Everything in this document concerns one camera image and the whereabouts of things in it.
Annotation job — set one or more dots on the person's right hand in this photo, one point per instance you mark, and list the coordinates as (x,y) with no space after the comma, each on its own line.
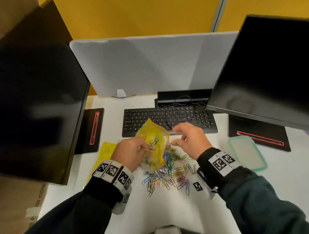
(195,142)

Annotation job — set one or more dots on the person's left hand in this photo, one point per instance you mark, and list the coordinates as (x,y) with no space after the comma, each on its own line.
(128,152)

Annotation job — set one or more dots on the pile of colourful paper clips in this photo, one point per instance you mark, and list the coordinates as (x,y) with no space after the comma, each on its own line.
(166,178)

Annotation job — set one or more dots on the clear container with green-rimmed lid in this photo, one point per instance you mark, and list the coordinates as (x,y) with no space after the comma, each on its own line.
(248,154)

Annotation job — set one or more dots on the person's right forearm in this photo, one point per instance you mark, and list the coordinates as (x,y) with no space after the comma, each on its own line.
(253,200)

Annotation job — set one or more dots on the person's left forearm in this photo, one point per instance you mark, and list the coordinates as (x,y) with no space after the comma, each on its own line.
(79,212)

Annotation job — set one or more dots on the brown cardboard box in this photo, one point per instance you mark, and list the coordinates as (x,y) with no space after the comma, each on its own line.
(14,205)

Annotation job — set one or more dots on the left wrist marker band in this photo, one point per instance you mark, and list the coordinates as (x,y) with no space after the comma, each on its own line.
(111,170)

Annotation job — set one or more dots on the wrist marker band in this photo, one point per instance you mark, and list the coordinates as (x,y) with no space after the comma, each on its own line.
(223,162)
(111,170)

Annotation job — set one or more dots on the right wrist marker band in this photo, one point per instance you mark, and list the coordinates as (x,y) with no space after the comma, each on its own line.
(223,162)

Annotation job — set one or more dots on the black keyboard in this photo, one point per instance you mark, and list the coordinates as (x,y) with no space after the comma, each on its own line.
(144,118)

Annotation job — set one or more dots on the black monitor base red stripe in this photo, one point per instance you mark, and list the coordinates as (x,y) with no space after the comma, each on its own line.
(241,125)
(84,135)

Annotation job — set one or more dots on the white table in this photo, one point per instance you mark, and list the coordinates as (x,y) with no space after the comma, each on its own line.
(157,212)

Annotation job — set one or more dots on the white desk divider panel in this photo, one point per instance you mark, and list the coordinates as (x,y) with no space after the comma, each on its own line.
(157,65)

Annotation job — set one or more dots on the grey name badge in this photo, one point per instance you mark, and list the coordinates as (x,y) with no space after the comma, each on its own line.
(169,230)

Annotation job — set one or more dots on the black monitor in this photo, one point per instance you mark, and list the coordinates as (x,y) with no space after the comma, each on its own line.
(265,72)
(36,108)

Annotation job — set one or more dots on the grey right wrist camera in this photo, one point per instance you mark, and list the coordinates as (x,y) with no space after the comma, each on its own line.
(198,186)

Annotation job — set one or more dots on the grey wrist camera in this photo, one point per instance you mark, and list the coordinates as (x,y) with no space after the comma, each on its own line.
(122,205)
(198,186)

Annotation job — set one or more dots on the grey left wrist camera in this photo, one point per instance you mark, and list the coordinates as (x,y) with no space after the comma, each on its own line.
(122,205)

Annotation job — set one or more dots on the white divider bracket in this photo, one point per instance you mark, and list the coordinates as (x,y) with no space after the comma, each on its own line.
(120,92)

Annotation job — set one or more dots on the grey partition post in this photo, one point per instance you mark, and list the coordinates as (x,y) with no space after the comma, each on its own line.
(218,14)

